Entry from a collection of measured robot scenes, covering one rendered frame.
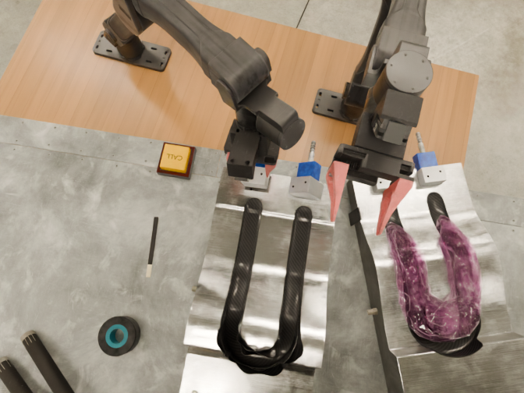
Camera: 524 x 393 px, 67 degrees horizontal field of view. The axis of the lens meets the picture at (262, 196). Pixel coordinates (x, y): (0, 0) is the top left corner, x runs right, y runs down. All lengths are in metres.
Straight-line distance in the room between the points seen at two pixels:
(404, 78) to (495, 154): 1.65
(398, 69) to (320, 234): 0.43
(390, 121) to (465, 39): 1.92
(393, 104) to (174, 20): 0.36
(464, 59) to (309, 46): 1.30
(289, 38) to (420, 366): 0.85
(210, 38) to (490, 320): 0.77
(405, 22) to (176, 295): 0.70
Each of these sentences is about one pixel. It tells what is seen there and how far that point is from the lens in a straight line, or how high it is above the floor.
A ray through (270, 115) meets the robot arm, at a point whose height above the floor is 1.17.
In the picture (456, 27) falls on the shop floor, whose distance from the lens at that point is 2.41.
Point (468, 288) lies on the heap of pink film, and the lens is 0.92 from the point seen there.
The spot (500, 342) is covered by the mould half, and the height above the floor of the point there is 0.91.
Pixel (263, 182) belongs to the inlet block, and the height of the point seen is 0.95.
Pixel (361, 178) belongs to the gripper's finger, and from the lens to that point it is 0.58.
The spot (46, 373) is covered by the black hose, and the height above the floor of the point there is 0.85.
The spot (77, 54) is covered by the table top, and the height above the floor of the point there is 0.80.
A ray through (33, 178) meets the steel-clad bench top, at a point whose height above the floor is 0.80.
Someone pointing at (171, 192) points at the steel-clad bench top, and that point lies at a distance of 0.97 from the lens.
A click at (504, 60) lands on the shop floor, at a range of 2.41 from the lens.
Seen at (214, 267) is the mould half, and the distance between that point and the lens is 0.83.
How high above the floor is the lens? 1.71
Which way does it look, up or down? 75 degrees down
